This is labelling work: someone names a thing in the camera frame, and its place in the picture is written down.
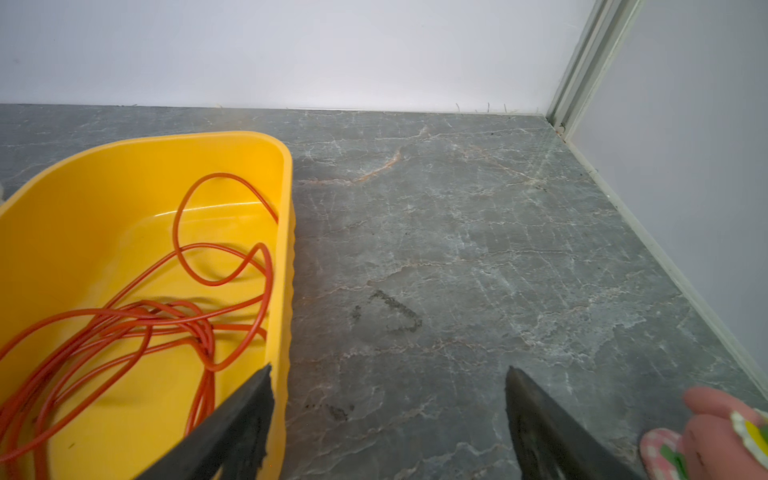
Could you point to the pink toy cup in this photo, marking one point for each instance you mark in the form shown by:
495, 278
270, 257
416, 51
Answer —
724, 439

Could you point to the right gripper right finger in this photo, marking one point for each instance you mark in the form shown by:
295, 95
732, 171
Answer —
548, 442

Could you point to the yellow plastic bin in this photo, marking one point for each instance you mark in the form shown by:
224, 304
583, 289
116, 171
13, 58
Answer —
142, 283

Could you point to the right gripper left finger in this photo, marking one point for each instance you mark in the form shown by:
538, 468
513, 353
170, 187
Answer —
231, 443

